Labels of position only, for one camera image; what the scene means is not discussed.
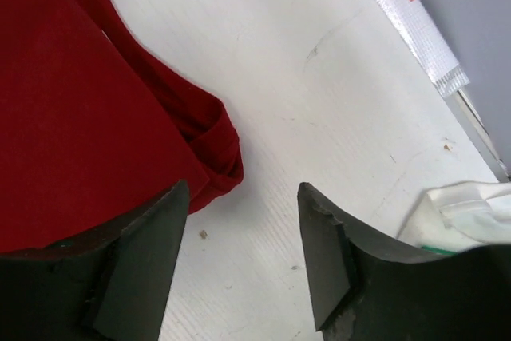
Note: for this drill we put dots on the green t shirt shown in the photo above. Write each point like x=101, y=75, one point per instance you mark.
x=438, y=251

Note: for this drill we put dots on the white t shirt in basket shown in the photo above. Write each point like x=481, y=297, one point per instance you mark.
x=460, y=217

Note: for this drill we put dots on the red t shirt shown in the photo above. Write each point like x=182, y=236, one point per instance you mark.
x=93, y=125

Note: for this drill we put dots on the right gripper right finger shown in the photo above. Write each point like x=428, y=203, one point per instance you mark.
x=366, y=285

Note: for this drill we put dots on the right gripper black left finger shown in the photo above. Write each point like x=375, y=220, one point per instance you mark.
x=110, y=282

